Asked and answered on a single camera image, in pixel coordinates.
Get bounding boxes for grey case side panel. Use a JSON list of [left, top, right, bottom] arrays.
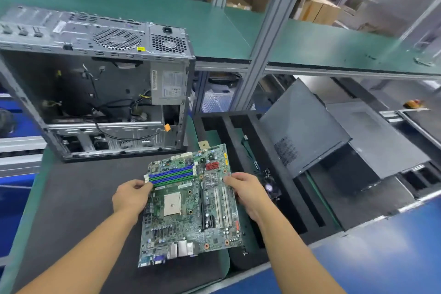
[[258, 78, 354, 181]]

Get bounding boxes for person's right forearm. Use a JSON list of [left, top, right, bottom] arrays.
[[249, 202, 345, 294]]

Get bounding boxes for silver power supply unit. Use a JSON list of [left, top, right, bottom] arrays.
[[149, 62, 189, 107]]

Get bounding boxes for long green workbench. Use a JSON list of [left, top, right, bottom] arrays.
[[0, 0, 441, 78]]

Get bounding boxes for person's left forearm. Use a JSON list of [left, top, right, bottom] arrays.
[[17, 204, 142, 294]]

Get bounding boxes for person's right hand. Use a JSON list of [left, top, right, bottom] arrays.
[[224, 171, 273, 222]]

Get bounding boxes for aluminium conveyor frame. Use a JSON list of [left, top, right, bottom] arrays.
[[0, 90, 441, 294]]

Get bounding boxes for black CPU fan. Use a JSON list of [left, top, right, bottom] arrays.
[[263, 175, 283, 203]]

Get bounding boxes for green pallet dark mat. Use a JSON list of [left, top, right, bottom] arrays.
[[303, 146, 441, 232]]

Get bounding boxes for dark grey computer case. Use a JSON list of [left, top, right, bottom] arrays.
[[324, 99, 433, 182], [0, 5, 196, 163]]

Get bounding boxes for black divided foam tray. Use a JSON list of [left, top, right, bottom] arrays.
[[193, 110, 343, 272]]

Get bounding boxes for green motherboard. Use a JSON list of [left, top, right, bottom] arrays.
[[138, 142, 243, 268]]

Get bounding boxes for thick aluminium frame post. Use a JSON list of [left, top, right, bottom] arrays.
[[231, 0, 314, 112]]

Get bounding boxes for clear plastic bag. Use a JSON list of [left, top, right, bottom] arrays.
[[200, 87, 241, 115]]

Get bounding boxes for yellow push button box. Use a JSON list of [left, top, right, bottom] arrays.
[[403, 99, 426, 111]]

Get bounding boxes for slim aluminium frame post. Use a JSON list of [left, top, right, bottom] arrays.
[[398, 0, 441, 50]]

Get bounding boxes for person's left hand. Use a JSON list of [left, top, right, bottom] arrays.
[[112, 179, 154, 217]]

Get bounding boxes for grey padded green pallet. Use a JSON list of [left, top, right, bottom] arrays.
[[400, 107, 441, 150]]

